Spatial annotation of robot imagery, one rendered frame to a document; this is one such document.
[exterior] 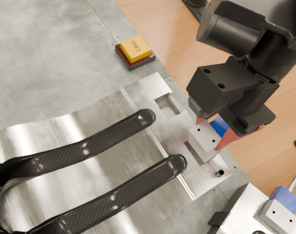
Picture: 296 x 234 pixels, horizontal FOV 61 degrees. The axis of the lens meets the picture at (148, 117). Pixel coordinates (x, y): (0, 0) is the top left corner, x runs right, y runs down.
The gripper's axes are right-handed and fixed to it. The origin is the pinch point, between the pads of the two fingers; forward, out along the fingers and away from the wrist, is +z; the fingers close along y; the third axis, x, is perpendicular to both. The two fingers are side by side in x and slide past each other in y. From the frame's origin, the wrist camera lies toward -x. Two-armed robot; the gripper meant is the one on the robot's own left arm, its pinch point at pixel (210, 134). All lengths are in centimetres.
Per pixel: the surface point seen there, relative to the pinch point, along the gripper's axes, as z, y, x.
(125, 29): 6.4, -42.1, 8.4
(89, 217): 12.7, 0.6, -20.3
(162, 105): 6.4, -13.2, 1.5
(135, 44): 4.8, -32.8, 5.5
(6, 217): 12.3, -4.4, -31.0
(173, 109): 6.1, -11.1, 3.0
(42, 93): 17.3, -32.8, -17.1
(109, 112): 7.9, -15.5, -9.8
